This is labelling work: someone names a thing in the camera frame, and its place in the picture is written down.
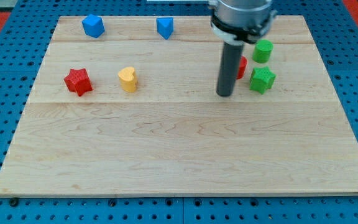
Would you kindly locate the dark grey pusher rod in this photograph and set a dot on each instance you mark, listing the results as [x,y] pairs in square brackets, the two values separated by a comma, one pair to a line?
[228,69]

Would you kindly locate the red cylinder block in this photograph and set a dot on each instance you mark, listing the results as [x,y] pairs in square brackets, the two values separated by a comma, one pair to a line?
[242,68]

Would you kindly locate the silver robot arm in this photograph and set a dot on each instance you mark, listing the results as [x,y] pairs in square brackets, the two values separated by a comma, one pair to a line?
[238,22]

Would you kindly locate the green cylinder block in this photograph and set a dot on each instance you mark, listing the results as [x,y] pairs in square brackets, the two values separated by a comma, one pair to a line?
[262,51]

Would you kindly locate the green star block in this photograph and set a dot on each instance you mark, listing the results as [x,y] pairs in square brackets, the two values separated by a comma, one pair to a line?
[261,79]

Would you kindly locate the blue triangle block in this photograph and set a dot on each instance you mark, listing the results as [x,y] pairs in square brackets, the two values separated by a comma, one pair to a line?
[165,26]

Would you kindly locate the yellow heart block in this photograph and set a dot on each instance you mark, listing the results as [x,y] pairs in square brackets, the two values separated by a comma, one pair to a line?
[128,79]

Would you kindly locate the wooden board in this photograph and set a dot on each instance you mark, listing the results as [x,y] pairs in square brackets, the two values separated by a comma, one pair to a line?
[174,136]

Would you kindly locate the blue cube block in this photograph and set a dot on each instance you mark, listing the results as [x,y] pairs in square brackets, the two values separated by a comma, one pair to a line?
[93,26]

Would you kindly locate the red star block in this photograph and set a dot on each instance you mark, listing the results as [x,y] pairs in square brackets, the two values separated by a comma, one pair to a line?
[78,81]

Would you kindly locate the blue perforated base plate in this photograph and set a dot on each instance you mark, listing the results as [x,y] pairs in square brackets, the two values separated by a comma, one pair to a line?
[27,30]

